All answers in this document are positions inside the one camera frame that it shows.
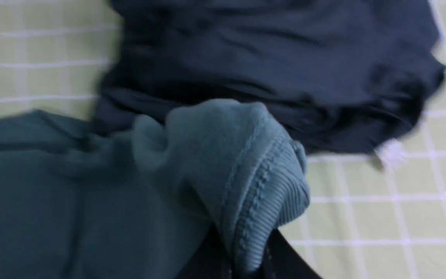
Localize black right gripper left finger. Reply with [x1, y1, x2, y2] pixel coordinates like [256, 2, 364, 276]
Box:
[177, 227, 233, 279]

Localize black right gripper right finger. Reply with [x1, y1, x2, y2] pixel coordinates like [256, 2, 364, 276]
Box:
[261, 229, 321, 279]

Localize green long-sleeve top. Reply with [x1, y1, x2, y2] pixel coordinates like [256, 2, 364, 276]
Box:
[0, 99, 310, 279]

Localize green checkered tablecloth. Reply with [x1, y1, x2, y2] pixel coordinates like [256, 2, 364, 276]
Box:
[0, 0, 446, 279]

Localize dark grey crumpled garment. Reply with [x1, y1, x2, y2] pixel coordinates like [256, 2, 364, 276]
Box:
[92, 0, 446, 153]

